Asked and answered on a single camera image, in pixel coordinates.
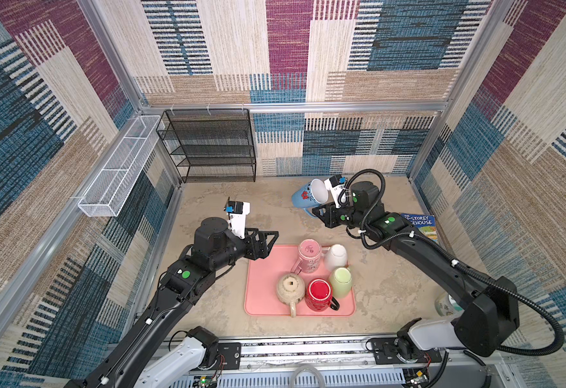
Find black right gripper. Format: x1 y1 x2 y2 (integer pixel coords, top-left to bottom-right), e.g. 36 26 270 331
312 199 368 229

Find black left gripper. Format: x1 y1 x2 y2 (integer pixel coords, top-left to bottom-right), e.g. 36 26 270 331
209 225 278 274

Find blue ceramic mug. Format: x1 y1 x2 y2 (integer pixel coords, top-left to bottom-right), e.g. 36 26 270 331
291 179 330 218

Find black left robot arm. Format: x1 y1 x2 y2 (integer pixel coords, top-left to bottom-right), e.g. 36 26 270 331
66 217 279 387

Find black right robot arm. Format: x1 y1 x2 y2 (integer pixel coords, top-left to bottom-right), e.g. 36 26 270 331
311 181 520 360

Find pink ghost mug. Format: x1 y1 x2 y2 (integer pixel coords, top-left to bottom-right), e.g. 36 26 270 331
290 239 323 274

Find white ceramic mug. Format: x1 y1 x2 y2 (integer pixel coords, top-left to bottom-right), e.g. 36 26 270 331
323 244 348 272

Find light green mug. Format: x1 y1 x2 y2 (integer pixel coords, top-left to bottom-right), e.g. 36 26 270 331
328 267 353 299

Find red ceramic mug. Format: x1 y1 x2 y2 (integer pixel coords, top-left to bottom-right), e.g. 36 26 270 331
304 278 341 312

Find beige ceramic teapot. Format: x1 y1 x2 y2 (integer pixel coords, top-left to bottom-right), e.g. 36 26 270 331
276 273 306 318

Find blue treehouse book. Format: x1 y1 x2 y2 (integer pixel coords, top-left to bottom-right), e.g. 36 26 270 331
402 213 438 243

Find black wire shelf rack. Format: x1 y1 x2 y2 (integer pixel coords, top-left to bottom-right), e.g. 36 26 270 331
157 109 257 184

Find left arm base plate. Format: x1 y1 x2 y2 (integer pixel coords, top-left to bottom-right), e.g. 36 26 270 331
202 342 242 371

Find black corrugated cable conduit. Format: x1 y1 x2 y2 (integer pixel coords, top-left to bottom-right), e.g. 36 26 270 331
452 261 566 358

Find grey hose loop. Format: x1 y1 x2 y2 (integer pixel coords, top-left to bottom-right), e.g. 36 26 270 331
288 363 328 388

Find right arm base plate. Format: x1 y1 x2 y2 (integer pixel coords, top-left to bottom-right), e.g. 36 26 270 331
365 337 443 365

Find white wire mesh basket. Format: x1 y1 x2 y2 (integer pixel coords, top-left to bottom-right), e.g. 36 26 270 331
78 116 161 218

